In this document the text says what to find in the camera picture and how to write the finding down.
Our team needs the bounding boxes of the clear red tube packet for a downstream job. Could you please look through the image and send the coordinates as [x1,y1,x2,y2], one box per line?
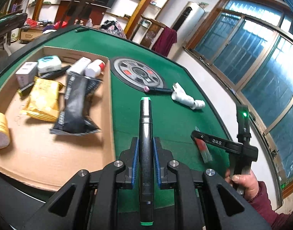
[194,137,212,163]

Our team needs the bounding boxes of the black marker pen green caps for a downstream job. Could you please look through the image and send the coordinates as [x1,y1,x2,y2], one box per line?
[138,97,154,226]

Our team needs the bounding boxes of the white bottle green label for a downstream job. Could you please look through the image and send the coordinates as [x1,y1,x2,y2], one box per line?
[171,83,205,110]

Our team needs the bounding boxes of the black snack packet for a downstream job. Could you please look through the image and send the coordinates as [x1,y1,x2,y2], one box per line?
[50,72,102,136]

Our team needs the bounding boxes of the yellow snack packet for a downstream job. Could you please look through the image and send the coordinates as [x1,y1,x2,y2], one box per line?
[23,78,64,122]

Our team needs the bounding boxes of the white bottle red label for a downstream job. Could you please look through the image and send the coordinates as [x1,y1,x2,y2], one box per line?
[85,59,105,78]

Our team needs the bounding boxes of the white red box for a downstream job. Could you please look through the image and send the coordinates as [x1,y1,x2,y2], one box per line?
[66,57,92,75]

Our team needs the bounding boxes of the yellow tape roll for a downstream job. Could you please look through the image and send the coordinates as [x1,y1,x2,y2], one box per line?
[0,112,10,149]

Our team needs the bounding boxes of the teal white tissue pack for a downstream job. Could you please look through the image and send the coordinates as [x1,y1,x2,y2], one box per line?
[37,56,62,74]

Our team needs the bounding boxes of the white barcode medicine box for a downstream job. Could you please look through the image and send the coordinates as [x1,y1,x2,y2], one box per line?
[16,61,38,88]

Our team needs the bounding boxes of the maroon sleeve forearm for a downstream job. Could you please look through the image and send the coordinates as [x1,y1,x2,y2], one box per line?
[248,181,293,229]

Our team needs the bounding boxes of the right hand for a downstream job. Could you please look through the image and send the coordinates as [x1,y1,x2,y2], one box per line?
[225,169,259,201]

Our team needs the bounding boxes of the pink-capped black pen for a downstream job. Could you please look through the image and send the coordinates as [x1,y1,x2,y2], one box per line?
[143,86,173,94]

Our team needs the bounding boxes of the round silver mahjong control panel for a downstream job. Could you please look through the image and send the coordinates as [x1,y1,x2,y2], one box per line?
[109,57,167,92]

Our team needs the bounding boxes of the maroon cloth on chair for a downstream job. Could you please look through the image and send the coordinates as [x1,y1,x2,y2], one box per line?
[152,27,177,57]

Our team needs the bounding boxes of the window with blue glass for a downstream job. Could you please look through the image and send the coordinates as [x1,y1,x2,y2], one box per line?
[186,0,293,196]

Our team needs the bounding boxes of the standing air conditioner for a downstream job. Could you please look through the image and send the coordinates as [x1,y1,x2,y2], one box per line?
[170,2,205,55]

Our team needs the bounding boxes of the carved wooden chair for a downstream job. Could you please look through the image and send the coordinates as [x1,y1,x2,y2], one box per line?
[130,14,167,49]

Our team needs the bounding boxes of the floral bag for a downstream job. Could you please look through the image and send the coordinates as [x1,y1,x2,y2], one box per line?
[100,20,127,39]

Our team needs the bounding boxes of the low wooden table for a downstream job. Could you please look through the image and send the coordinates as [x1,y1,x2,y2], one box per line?
[19,26,43,42]

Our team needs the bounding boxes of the wooden chair dark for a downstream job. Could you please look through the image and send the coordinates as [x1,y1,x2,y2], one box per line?
[60,0,107,26]

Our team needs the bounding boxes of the wooden wall shelving unit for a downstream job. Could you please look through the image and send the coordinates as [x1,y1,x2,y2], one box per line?
[7,0,186,41]

